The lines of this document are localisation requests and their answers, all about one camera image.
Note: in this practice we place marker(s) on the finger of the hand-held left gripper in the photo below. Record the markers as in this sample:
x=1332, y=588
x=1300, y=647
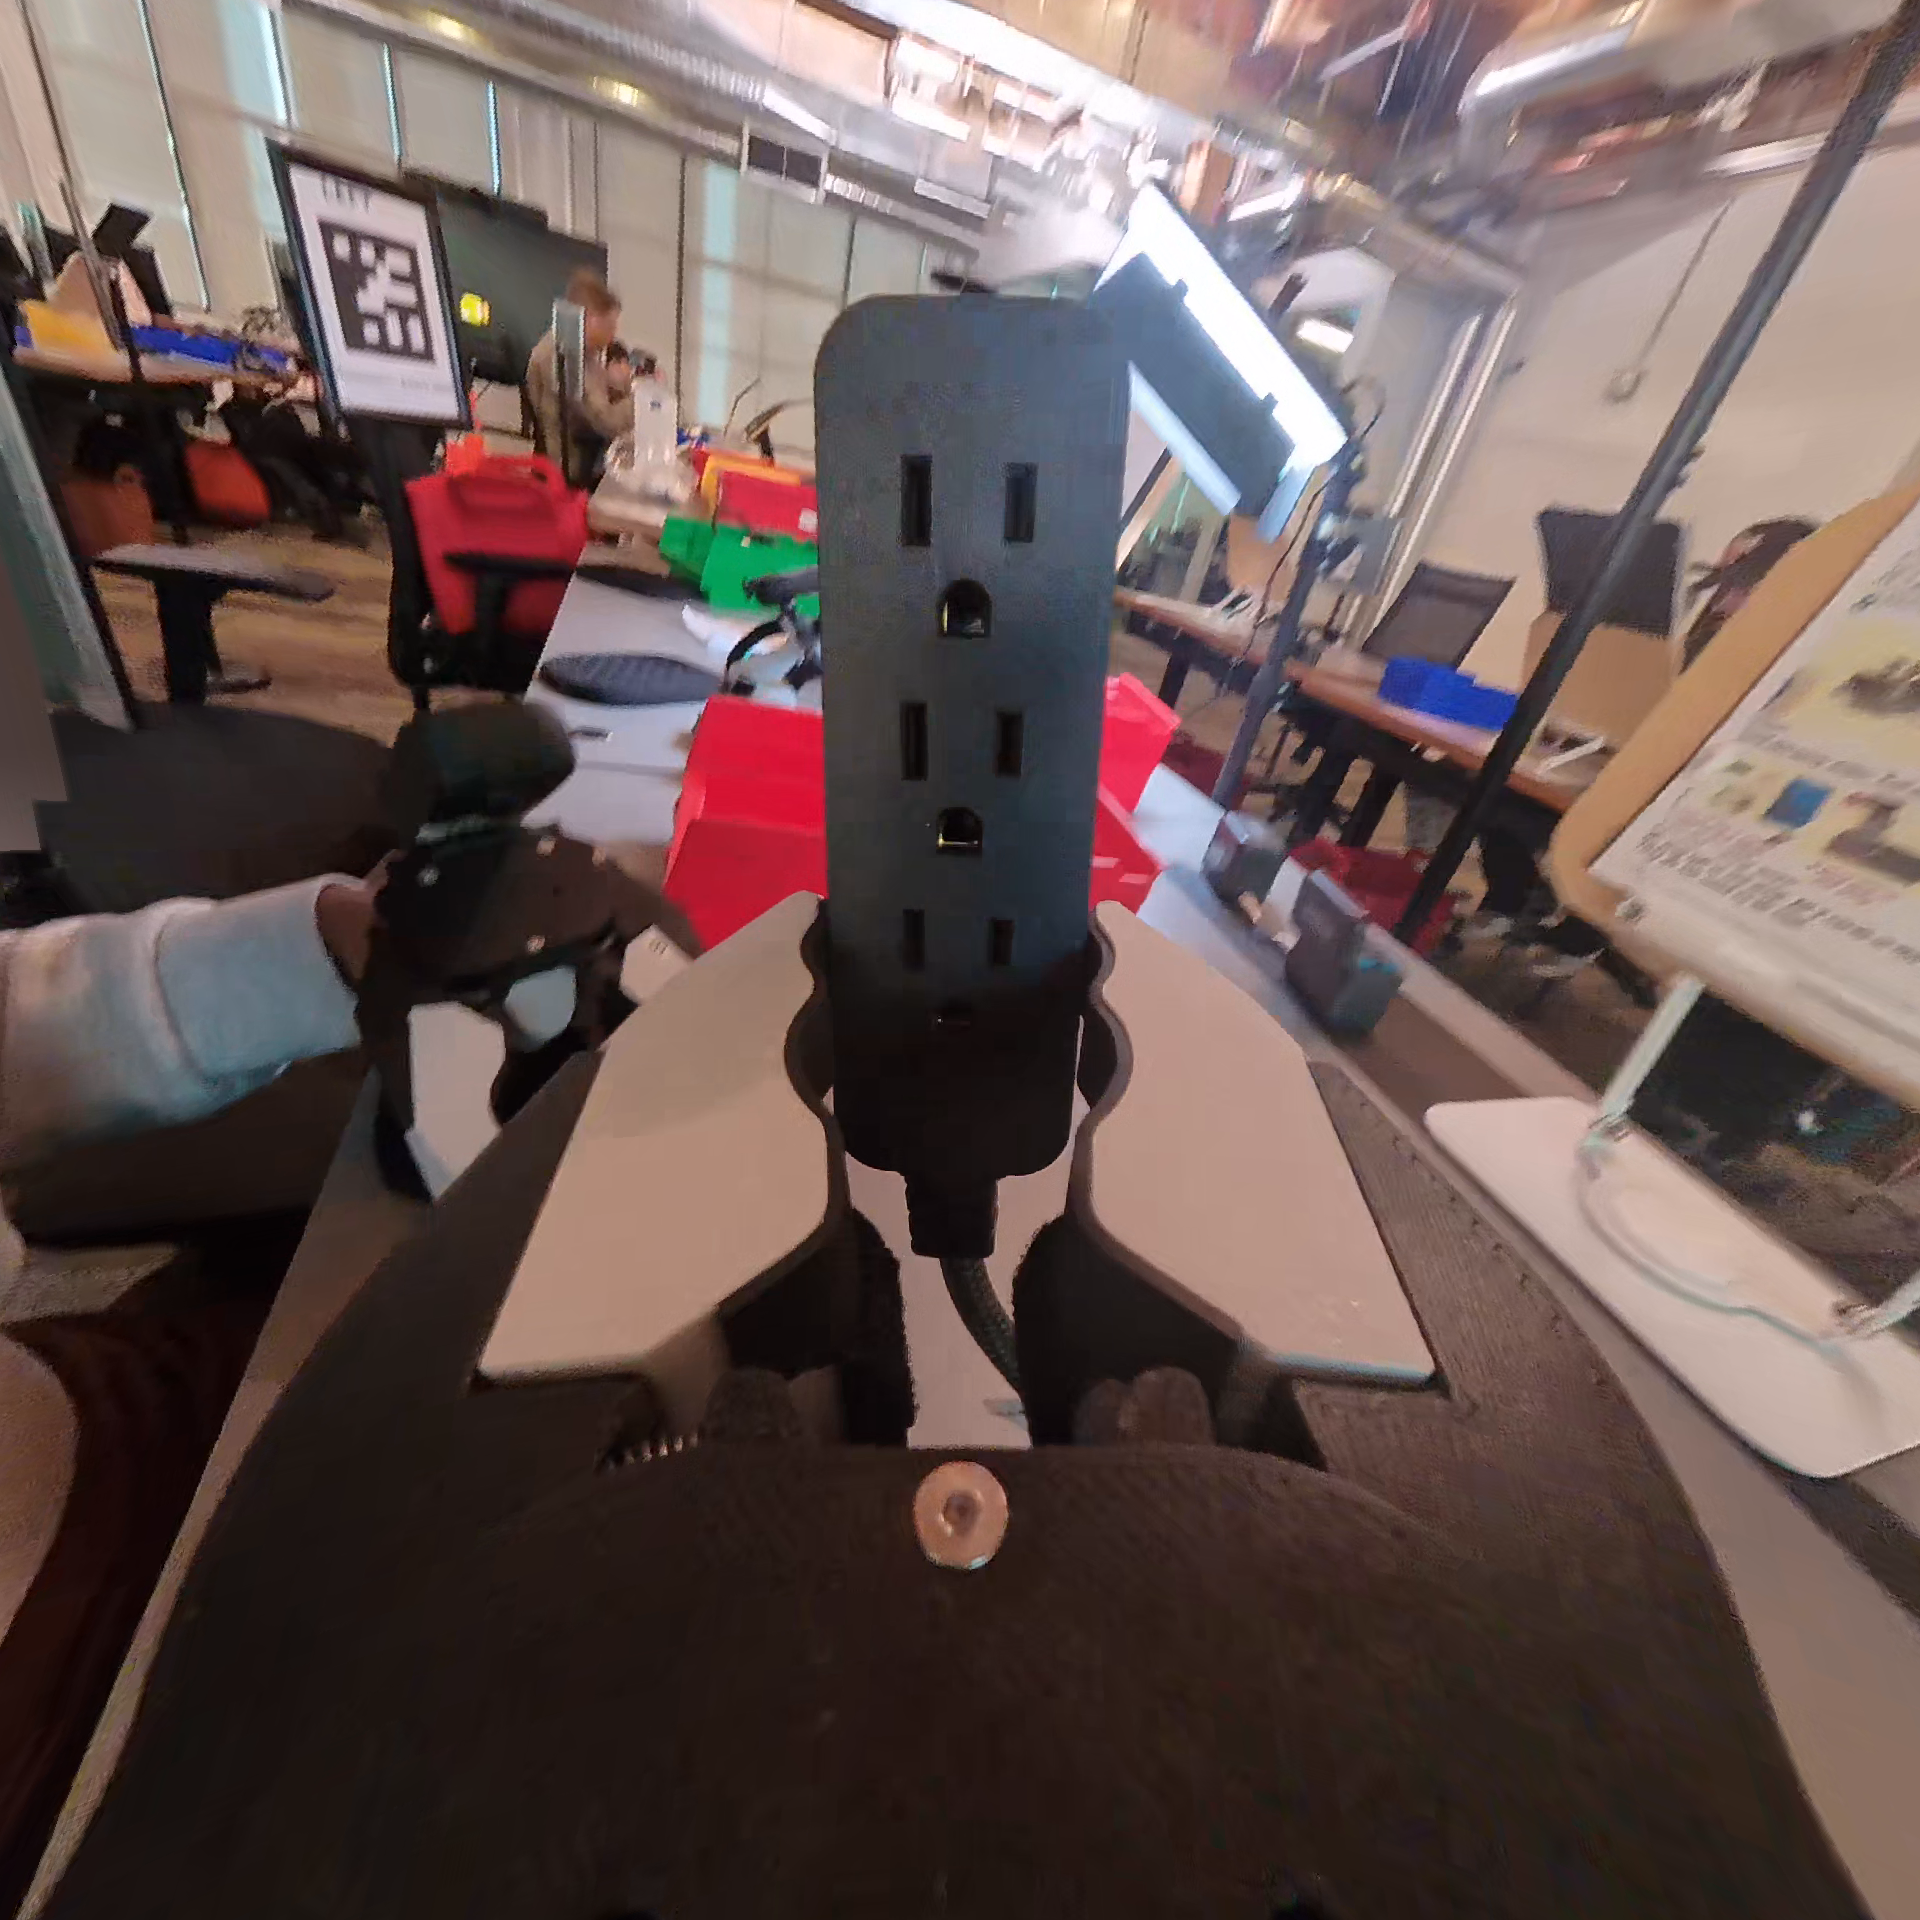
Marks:
x=457, y=1096

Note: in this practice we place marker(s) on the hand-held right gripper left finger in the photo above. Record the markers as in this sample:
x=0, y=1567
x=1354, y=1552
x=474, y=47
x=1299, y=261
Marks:
x=660, y=1172

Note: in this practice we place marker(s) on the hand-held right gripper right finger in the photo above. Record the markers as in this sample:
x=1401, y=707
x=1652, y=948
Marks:
x=1243, y=1186

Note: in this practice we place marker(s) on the green plastic bin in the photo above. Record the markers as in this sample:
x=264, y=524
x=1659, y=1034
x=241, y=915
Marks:
x=734, y=563

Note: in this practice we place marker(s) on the black power strip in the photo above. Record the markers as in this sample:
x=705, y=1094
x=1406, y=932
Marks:
x=975, y=675

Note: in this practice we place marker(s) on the person's left forearm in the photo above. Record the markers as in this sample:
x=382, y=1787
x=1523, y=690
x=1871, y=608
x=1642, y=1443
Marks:
x=166, y=1004

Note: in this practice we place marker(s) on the person's left hand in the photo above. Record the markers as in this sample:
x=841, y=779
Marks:
x=346, y=932

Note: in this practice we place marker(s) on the dark teal battery pack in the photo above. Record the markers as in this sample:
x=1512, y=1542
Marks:
x=1343, y=962
x=1241, y=868

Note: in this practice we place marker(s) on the black office chair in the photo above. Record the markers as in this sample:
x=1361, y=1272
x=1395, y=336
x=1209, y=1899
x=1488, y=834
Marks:
x=451, y=661
x=1433, y=615

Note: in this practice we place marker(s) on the red plastic bin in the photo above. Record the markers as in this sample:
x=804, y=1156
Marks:
x=758, y=494
x=751, y=811

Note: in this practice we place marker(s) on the white display stand base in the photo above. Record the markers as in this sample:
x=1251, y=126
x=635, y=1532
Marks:
x=1530, y=1186

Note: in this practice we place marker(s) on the red bag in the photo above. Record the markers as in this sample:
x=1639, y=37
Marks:
x=495, y=524

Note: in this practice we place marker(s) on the orange bag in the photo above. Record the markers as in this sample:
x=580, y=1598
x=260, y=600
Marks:
x=224, y=482

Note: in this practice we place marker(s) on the wooden work desk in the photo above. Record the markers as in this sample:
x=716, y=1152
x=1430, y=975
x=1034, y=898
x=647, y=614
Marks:
x=1350, y=683

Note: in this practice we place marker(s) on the blue plastic bin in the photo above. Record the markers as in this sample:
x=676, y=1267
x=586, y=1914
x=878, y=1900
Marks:
x=1447, y=693

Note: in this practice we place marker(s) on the large dark display screen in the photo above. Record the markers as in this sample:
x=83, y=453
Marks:
x=524, y=284

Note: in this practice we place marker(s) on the black framed marker poster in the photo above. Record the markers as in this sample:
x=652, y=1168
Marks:
x=375, y=284

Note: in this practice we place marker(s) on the cluttered work table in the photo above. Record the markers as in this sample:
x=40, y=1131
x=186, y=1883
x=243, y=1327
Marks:
x=148, y=346

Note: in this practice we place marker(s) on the tan display board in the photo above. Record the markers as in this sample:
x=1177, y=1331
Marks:
x=1724, y=720

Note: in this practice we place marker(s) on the black tripod pole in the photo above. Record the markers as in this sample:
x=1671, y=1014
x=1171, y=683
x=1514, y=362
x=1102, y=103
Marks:
x=1657, y=469

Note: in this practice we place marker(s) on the studio light panel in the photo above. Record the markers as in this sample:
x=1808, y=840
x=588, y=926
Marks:
x=1215, y=346

